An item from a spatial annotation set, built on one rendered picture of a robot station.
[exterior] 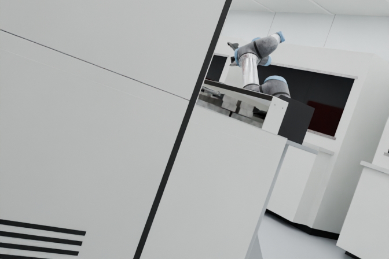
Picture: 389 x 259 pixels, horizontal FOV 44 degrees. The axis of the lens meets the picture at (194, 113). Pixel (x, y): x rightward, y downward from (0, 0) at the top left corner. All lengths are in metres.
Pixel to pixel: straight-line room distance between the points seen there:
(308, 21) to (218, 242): 5.81
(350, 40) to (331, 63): 1.23
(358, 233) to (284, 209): 0.90
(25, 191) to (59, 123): 0.18
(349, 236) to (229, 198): 2.99
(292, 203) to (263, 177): 3.26
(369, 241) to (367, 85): 1.65
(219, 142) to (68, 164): 0.66
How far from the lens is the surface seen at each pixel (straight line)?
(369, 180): 4.71
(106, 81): 1.25
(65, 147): 1.24
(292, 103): 2.37
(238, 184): 1.85
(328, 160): 5.26
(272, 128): 1.98
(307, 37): 7.30
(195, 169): 1.70
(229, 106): 2.04
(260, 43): 2.84
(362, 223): 4.69
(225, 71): 6.86
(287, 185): 5.25
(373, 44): 6.58
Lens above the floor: 0.79
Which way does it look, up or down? level
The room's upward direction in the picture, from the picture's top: 20 degrees clockwise
